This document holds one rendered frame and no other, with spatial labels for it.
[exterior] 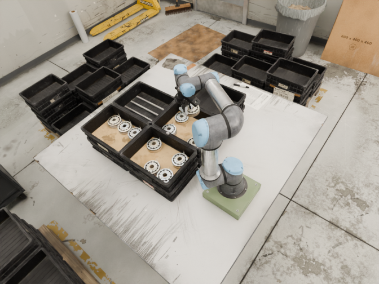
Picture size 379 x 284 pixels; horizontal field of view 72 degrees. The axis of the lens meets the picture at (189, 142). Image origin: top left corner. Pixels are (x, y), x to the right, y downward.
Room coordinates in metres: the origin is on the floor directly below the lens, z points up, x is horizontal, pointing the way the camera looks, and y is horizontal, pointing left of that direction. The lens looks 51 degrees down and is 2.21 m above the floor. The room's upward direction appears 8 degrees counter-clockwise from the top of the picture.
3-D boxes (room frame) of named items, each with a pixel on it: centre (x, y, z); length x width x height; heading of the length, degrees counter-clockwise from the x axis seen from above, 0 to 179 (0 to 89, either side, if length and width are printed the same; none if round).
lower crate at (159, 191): (0.98, 0.20, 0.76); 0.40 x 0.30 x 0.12; 47
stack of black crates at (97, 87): (2.26, 0.85, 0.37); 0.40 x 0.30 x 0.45; 135
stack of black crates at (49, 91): (2.25, 1.41, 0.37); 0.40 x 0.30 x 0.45; 135
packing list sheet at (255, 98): (1.62, -0.55, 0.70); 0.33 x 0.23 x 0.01; 45
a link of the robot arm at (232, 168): (0.78, -0.22, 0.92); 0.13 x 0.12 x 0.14; 101
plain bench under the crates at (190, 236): (1.27, 0.06, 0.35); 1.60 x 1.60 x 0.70; 45
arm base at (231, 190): (0.78, -0.22, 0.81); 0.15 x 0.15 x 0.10
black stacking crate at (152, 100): (1.47, 0.29, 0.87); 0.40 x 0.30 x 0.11; 47
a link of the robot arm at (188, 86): (1.13, -0.04, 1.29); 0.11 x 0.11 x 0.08; 11
